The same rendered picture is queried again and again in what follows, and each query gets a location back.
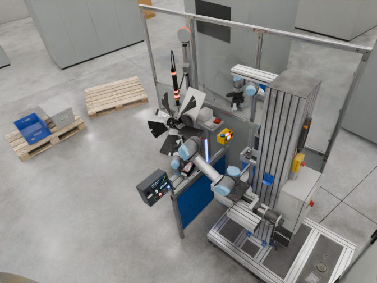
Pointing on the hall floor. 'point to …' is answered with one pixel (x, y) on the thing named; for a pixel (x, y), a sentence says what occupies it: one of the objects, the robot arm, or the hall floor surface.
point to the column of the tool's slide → (188, 63)
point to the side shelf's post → (208, 144)
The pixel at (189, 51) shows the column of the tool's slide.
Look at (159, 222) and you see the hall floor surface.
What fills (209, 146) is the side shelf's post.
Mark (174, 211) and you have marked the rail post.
